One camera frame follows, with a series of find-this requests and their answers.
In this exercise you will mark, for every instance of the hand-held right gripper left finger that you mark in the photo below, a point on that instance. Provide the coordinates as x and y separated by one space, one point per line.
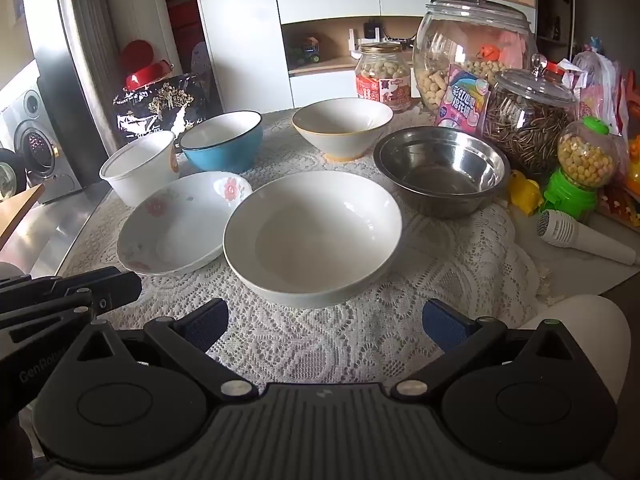
209 327

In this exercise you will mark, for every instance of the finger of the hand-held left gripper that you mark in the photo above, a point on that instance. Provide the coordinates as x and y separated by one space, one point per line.
107 287
45 315

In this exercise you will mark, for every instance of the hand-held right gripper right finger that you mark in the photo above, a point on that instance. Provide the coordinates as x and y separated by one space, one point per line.
444 326

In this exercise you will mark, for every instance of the white floral plate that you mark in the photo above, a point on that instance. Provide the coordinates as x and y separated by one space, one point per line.
175 235

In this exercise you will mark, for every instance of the white plastic bowl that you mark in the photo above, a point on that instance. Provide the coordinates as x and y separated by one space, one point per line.
142 170

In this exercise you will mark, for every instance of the large white ceramic bowl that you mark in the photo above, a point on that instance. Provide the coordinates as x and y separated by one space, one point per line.
312 240

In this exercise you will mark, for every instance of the stainless steel bowl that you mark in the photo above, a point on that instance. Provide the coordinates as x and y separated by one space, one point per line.
440 175

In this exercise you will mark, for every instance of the blue bowl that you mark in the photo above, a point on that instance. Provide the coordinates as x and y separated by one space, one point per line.
225 152

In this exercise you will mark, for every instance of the white bowl with yellow rim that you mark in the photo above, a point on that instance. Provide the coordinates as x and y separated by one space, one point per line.
345 132

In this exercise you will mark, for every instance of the wooden table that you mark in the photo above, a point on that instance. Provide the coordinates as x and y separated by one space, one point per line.
17 210

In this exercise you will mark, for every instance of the white lace tablecloth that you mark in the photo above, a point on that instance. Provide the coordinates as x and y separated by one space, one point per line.
325 340

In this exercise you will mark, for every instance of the black round appliance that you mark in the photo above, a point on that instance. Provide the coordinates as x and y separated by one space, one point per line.
7 175

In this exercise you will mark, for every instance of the grey speaker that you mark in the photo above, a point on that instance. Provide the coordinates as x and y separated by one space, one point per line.
37 150

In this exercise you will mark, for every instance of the yellow duck toy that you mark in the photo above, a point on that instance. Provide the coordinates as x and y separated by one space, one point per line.
525 192

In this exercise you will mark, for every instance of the white toy microphone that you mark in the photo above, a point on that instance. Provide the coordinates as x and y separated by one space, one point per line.
575 235

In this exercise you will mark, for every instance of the black snack bag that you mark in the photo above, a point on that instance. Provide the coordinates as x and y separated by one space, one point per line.
165 105

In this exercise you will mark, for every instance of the green gumball dispenser toy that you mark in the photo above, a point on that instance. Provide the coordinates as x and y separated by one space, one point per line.
580 170

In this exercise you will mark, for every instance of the red trash bin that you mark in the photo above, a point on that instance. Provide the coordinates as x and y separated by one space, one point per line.
145 72

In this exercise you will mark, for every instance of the glass jar of sunflower seeds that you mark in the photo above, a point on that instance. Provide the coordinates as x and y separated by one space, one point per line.
530 125

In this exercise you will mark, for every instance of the pink candy packet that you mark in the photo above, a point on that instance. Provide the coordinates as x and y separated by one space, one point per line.
462 97

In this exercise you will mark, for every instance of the grey printed board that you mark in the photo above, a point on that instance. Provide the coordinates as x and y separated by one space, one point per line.
200 60

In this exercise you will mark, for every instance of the gold-lid plastic snack jar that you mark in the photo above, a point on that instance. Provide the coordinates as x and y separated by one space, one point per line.
382 80

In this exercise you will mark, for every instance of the red-lid jar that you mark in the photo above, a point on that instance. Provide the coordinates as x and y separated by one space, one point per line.
556 69

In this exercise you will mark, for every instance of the pink plastic bag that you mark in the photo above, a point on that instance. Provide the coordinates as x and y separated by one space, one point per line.
600 90

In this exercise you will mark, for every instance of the white tv cabinet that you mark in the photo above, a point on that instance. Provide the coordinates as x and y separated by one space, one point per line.
250 35

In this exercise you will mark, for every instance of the large glass snack jar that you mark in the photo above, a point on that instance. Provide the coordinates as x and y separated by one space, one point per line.
465 35

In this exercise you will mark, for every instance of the green toy tractor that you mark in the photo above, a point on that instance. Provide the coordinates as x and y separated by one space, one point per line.
305 50

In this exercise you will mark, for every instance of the white router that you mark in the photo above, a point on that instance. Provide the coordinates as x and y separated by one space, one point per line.
370 40

